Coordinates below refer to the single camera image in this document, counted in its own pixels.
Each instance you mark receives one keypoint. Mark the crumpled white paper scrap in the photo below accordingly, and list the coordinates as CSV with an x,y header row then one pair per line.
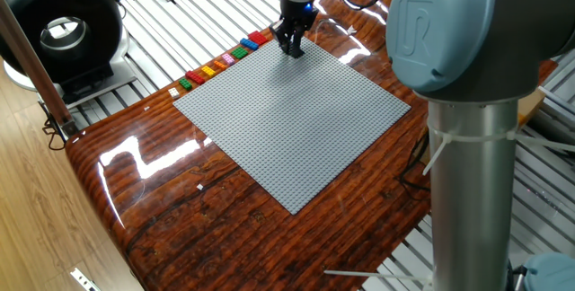
x,y
351,30

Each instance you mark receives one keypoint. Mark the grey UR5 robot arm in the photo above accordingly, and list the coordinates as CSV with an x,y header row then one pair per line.
x,y
471,170

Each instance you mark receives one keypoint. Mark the brown slanted frame post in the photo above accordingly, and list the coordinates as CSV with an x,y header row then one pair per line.
x,y
31,62

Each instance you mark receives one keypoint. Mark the white Lego brick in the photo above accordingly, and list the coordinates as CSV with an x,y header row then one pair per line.
x,y
174,93

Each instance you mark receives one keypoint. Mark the thin orange Lego brick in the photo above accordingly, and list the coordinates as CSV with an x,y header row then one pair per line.
x,y
220,65

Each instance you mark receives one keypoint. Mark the large grey Lego baseplate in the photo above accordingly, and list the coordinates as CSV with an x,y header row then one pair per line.
x,y
292,120

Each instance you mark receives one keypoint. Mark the small green Lego brick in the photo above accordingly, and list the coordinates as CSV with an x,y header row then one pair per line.
x,y
185,84

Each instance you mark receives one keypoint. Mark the black Lego plate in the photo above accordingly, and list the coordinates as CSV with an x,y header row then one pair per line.
x,y
297,55

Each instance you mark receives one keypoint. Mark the white zip tie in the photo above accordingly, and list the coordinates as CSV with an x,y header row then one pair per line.
x,y
539,140

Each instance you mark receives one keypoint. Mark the wood-grain table cover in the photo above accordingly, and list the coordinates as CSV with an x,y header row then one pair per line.
x,y
224,237

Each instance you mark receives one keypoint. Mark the yellow Lego brick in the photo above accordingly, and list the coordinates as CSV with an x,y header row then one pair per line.
x,y
208,71

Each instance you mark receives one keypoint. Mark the wide red Lego plate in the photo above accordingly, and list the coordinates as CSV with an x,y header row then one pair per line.
x,y
258,37

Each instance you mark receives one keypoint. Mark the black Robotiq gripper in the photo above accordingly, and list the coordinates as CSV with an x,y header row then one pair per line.
x,y
298,12

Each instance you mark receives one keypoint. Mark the aluminium frame strut with bracket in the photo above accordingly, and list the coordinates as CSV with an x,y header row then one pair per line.
x,y
83,278

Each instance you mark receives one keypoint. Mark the long red Lego brick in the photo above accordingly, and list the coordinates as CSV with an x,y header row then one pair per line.
x,y
195,77

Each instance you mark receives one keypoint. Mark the pink Lego brick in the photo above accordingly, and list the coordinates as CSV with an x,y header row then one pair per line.
x,y
228,59

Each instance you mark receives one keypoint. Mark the square green Lego plate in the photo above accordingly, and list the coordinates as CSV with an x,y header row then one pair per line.
x,y
240,53

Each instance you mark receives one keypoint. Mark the taped cardboard box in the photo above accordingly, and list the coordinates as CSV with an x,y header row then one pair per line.
x,y
532,104

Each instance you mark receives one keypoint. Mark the blue Lego brick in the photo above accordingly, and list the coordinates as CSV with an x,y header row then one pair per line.
x,y
249,44

